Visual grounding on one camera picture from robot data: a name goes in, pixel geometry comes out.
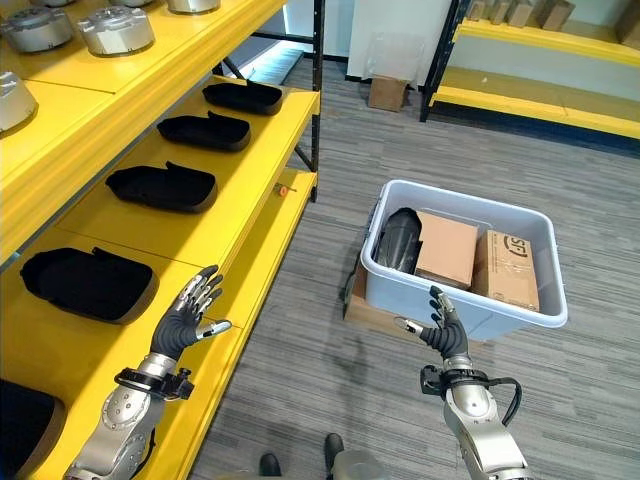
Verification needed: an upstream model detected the small brown cardboard box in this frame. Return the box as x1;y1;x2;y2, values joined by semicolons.
368;74;408;113

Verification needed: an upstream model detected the yellow shelf rack with soles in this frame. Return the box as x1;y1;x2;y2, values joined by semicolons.
0;0;326;480

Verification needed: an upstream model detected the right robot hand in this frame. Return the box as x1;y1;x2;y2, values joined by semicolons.
394;285;471;360

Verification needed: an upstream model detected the silver robot body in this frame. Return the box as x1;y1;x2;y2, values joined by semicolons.
329;448;389;480

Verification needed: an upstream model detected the yellow shelf rack with cartons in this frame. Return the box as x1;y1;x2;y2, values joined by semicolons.
418;0;640;142

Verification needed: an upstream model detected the plain cardboard box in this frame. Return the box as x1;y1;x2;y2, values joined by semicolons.
413;210;480;292

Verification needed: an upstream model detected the right dark robot foot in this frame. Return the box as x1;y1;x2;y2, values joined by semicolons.
323;432;346;472

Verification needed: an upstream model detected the left dark robot foot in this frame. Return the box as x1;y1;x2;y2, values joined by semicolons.
258;452;283;479

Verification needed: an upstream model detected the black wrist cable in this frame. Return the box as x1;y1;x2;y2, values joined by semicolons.
487;377;524;427

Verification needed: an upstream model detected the grey plastic box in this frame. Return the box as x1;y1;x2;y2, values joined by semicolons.
359;179;569;342

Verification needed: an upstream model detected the flat cardboard base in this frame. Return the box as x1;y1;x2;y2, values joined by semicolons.
342;263;426;342

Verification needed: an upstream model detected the dark robot foot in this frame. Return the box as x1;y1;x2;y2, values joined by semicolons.
258;452;283;479
323;432;346;472

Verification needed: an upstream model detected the large cardboard carton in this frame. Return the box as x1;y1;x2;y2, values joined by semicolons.
613;0;640;50

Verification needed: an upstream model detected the printed cardboard box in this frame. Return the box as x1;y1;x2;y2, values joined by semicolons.
471;228;544;313

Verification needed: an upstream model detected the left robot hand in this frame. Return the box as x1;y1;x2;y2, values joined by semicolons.
152;264;234;362

